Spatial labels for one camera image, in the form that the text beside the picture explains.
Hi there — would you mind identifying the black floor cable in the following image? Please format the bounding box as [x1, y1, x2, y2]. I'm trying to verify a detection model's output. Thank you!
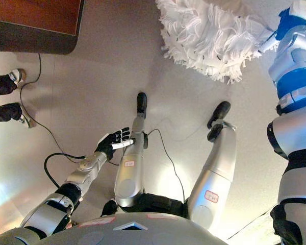
[19, 53, 85, 160]

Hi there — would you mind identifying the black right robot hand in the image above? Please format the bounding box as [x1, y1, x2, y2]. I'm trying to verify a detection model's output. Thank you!
[259, 0, 306, 54]

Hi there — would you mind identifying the thin black tether cable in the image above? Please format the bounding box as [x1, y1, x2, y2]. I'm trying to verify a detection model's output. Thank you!
[142, 128, 187, 204]

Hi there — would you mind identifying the black left robot foot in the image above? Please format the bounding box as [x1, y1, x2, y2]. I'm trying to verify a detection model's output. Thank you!
[136, 92, 148, 115]

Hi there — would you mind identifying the black robot foot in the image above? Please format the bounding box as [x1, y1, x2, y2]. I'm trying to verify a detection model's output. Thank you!
[206, 101, 232, 129]
[136, 92, 148, 115]

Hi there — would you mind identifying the white fringed throw pillow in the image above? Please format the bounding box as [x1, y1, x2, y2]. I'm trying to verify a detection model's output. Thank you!
[155, 0, 272, 85]

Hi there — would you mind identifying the black right robot foot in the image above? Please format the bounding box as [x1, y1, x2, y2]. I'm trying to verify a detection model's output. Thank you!
[206, 101, 232, 129]

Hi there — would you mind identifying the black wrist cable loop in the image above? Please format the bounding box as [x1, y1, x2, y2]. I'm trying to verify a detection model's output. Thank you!
[43, 152, 87, 189]

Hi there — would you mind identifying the white sneaker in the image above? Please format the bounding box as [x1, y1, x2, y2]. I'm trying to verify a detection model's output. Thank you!
[9, 68, 27, 89]
[18, 103, 37, 129]

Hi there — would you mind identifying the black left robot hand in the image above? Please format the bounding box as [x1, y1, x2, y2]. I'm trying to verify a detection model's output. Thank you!
[94, 127, 136, 161]

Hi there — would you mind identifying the reddish brown wooden desk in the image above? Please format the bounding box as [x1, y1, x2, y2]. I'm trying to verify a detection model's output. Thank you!
[0, 0, 85, 55]

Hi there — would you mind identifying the silver robot leg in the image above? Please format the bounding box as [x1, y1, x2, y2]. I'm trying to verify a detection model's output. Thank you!
[186, 120, 238, 230]
[114, 113, 149, 208]

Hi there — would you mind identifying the grey robot torso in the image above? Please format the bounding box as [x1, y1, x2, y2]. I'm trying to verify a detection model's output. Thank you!
[0, 212, 232, 245]

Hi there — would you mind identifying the silver left robot leg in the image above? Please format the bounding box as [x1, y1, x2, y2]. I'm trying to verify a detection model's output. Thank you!
[114, 113, 149, 208]

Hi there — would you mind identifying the silver right robot leg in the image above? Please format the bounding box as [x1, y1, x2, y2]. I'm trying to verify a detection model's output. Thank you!
[186, 120, 238, 230]

